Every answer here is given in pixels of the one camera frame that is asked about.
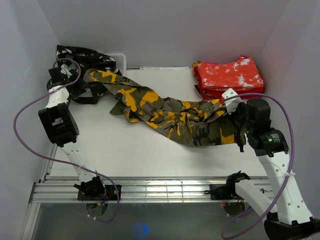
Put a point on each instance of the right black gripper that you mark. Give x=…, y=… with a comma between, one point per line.
x=241, y=106

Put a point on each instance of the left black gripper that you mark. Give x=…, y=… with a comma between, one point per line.
x=74, y=77

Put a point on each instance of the orange green camouflage trousers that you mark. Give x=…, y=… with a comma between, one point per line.
x=190, y=123

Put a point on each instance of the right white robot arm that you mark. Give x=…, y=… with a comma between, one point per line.
x=287, y=216

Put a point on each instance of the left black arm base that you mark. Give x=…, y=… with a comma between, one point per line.
x=108, y=193

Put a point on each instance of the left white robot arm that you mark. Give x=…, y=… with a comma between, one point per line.
x=62, y=130

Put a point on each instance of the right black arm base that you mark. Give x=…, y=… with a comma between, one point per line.
x=222, y=192

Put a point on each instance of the black white camouflage trousers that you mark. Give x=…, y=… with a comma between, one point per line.
x=80, y=59

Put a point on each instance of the red folded trousers stack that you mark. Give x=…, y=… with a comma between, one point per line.
x=207, y=92

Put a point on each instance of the white plastic basket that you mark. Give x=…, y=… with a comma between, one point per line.
x=121, y=61

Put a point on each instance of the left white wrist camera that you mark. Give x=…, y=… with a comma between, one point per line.
x=64, y=69

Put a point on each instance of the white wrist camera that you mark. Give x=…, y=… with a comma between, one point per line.
x=64, y=69
x=231, y=100

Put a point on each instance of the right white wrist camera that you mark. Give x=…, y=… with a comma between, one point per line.
x=231, y=100

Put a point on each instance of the aluminium rail frame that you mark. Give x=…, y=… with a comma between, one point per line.
x=133, y=190

